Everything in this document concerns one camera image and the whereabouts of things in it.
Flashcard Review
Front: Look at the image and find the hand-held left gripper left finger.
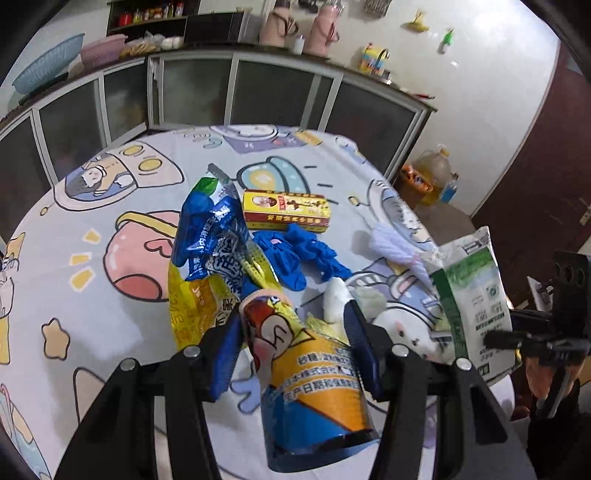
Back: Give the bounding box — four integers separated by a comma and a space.
54, 318, 244, 480

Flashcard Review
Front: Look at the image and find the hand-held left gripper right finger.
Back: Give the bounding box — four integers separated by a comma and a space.
344, 299, 539, 480

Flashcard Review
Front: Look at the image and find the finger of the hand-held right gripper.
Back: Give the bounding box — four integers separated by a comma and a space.
483, 310, 557, 352

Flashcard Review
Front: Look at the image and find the yellow and blue snack wrapper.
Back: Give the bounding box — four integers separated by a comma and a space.
242, 295, 376, 472

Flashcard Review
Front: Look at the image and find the green and white plastic bag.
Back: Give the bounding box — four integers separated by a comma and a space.
430, 226, 514, 383

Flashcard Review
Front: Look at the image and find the blue rubber glove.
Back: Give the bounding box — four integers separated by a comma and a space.
252, 224, 352, 292

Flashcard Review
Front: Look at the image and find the yellow and red carton box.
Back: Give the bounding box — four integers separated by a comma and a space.
243, 189, 332, 233

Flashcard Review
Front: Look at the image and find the person's right hand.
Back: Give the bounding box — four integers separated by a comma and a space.
525, 353, 555, 400

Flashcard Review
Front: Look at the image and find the white plush toy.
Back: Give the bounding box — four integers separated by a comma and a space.
373, 308, 445, 363

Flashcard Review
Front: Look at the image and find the yellow foil snack wrapper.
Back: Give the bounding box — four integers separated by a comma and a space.
167, 258, 243, 352

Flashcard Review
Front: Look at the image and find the white crumpled tissue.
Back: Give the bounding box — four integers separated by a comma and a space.
322, 277, 387, 325

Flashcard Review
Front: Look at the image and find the dark brown door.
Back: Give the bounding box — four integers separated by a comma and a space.
470, 41, 591, 303

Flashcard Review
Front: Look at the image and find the pale lavender crumpled tissue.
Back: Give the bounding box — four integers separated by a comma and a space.
368, 223, 432, 288

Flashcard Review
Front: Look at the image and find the blue foil snack bag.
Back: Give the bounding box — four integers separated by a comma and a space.
172, 177, 252, 283

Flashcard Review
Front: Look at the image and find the blue liquid plastic bottle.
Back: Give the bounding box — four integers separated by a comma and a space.
440, 173, 461, 204

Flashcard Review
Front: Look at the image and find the large cooking oil bottle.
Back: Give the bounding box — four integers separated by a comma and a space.
416, 145, 452, 206

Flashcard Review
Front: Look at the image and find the brown bucket with wrappers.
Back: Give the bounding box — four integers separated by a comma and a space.
399, 163, 435, 209

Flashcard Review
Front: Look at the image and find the glass door kitchen cabinet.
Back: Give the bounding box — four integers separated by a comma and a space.
0, 42, 438, 243

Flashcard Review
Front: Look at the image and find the pack of cleaning bottles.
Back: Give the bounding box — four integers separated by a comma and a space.
359, 42, 391, 77

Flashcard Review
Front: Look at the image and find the pink thermos flask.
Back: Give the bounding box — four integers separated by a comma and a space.
308, 4, 348, 59
257, 6, 299, 47

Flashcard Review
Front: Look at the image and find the black microwave oven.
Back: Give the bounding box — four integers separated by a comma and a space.
185, 11, 264, 47

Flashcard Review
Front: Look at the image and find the pink plastic basin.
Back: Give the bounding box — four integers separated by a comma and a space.
80, 33, 128, 68

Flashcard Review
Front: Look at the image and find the blue plastic basket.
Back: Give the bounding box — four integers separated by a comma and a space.
11, 32, 86, 95

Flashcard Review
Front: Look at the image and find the dark spice shelf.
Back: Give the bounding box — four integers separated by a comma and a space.
106, 0, 202, 37

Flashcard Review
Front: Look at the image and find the wire wall basket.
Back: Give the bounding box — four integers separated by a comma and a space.
364, 0, 394, 20

